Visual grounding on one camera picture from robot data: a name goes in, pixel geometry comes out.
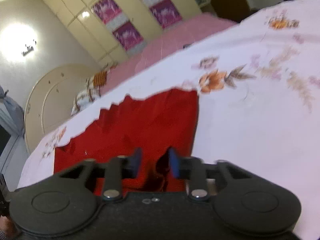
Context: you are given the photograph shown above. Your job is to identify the grey curtain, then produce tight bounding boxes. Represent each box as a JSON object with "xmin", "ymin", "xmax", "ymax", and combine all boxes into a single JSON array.
[{"xmin": 0, "ymin": 87, "xmax": 25, "ymax": 136}]

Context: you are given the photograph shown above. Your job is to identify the lower right purple poster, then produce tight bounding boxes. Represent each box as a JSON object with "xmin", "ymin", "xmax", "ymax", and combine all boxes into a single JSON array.
[{"xmin": 150, "ymin": 0, "xmax": 182, "ymax": 29}]

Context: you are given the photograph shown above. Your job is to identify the pink bed sheet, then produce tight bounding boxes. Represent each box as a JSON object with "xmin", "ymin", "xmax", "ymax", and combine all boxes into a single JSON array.
[{"xmin": 99, "ymin": 13, "xmax": 236, "ymax": 96}]

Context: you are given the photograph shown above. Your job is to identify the wall lamp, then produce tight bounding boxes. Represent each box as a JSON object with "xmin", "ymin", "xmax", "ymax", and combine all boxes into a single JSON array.
[{"xmin": 22, "ymin": 40, "xmax": 37, "ymax": 56}]

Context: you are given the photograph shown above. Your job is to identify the cream round headboard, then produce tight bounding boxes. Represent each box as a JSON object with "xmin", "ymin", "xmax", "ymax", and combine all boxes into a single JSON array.
[{"xmin": 24, "ymin": 63, "xmax": 98, "ymax": 153}]

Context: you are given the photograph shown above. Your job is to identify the left hand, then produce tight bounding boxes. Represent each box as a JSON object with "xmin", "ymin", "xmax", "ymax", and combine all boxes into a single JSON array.
[{"xmin": 0, "ymin": 216, "xmax": 17, "ymax": 240}]

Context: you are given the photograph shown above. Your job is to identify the purple poster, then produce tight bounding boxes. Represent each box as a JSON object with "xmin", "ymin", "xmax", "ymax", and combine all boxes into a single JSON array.
[
  {"xmin": 91, "ymin": 0, "xmax": 122, "ymax": 24},
  {"xmin": 113, "ymin": 21, "xmax": 144, "ymax": 51},
  {"xmin": 150, "ymin": 0, "xmax": 182, "ymax": 29}
]

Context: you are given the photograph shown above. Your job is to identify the lower left purple poster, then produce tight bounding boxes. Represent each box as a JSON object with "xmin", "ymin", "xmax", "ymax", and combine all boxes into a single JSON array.
[{"xmin": 113, "ymin": 21, "xmax": 144, "ymax": 51}]

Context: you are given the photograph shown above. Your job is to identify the orange striped pillow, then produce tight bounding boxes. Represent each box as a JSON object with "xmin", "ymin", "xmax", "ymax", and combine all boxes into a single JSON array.
[{"xmin": 92, "ymin": 71, "xmax": 108, "ymax": 88}]

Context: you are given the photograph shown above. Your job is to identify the red knit sweater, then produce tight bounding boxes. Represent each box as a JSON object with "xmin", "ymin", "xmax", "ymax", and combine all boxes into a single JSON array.
[{"xmin": 54, "ymin": 88, "xmax": 199, "ymax": 193}]

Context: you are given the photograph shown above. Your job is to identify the patterned white pillow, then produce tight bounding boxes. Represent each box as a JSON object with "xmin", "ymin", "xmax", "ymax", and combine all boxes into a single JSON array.
[{"xmin": 71, "ymin": 86, "xmax": 100, "ymax": 116}]

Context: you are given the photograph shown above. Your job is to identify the white floral quilt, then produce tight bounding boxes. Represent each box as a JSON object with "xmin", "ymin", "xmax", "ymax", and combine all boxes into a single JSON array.
[{"xmin": 18, "ymin": 0, "xmax": 319, "ymax": 239}]

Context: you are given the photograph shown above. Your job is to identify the upper left purple poster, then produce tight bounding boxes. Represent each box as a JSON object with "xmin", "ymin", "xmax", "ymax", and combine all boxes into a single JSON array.
[{"xmin": 91, "ymin": 0, "xmax": 122, "ymax": 24}]

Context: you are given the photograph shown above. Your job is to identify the cream wardrobe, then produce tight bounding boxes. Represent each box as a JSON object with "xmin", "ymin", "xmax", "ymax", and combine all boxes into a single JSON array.
[{"xmin": 42, "ymin": 0, "xmax": 201, "ymax": 66}]

